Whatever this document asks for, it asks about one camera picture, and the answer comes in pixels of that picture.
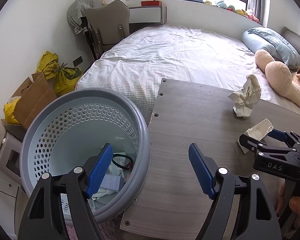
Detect white knotted cloth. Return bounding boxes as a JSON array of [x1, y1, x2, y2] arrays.
[[92, 162, 126, 200]]

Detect black wall socket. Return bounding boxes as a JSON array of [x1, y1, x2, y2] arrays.
[[72, 56, 83, 67]]

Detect crumpled beige paper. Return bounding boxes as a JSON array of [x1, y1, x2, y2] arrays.
[[228, 74, 261, 118]]

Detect yellow sack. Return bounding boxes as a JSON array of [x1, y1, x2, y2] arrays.
[[36, 51, 83, 97]]

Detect plush toys on sill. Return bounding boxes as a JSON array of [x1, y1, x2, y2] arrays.
[[215, 0, 260, 24]]

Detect brown cardboard box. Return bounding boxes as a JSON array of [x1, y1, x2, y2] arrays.
[[13, 72, 57, 129]]

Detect bed with white sheet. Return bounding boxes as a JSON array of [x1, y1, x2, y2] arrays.
[[76, 25, 300, 122]]

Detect grey plastic stool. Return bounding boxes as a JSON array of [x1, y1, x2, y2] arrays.
[[0, 132, 22, 185]]

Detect light blue pillow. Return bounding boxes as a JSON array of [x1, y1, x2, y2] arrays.
[[242, 27, 300, 71]]

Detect tan teddy bear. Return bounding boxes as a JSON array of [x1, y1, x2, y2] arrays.
[[255, 49, 300, 107]]

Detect grey perforated laundry basket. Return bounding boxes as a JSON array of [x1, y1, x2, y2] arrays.
[[19, 88, 151, 223]]

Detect long lavender box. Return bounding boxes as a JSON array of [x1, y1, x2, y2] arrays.
[[100, 174, 125, 192]]

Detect person's hand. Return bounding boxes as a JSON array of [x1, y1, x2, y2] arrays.
[[276, 184, 300, 228]]

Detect white grey desk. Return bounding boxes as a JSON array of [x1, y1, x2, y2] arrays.
[[129, 6, 167, 24]]

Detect grey upholstered chair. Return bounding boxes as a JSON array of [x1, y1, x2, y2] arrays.
[[81, 0, 130, 60]]

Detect red box on desk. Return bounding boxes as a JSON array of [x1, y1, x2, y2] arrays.
[[141, 0, 162, 7]]

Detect green white carton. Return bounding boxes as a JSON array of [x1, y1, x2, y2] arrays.
[[243, 119, 274, 141]]

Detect yellow plastic bag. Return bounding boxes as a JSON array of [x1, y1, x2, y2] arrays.
[[3, 96, 21, 125]]

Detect grey cloth on chair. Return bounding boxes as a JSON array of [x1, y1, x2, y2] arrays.
[[67, 0, 102, 34]]

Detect black round object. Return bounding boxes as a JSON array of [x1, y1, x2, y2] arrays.
[[112, 153, 134, 171]]

